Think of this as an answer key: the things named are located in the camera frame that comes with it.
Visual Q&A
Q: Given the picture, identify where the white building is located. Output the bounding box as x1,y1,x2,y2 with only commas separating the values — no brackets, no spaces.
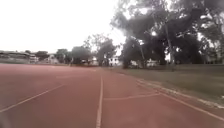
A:
108,55,123,67

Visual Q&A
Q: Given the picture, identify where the row of distant trees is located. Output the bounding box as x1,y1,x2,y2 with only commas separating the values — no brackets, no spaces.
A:
54,33,118,67

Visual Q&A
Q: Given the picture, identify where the red running track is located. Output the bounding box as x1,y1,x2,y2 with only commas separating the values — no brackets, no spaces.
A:
0,63,224,128

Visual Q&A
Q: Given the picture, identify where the group of large trees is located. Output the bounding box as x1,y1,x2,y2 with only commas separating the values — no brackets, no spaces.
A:
111,0,224,70

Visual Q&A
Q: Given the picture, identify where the pale kerb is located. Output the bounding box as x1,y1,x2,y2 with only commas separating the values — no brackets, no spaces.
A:
134,78,224,110

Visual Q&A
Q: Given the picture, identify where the low long building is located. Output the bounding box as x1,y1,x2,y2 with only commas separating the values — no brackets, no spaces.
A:
0,50,40,65

